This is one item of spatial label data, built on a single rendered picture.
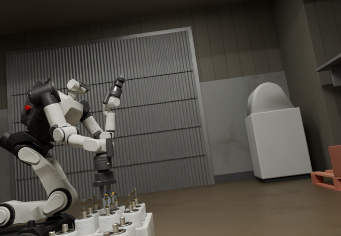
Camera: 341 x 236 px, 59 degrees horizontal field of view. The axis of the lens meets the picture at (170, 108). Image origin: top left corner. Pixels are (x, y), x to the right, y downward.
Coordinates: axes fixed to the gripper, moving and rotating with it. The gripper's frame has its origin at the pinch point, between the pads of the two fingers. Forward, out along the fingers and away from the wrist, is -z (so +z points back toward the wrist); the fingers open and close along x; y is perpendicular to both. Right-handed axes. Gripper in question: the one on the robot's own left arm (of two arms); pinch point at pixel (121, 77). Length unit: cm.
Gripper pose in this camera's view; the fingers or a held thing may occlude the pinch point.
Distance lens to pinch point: 234.5
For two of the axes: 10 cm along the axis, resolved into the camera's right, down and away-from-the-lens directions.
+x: 4.4, -3.0, -8.4
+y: -8.6, -4.0, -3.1
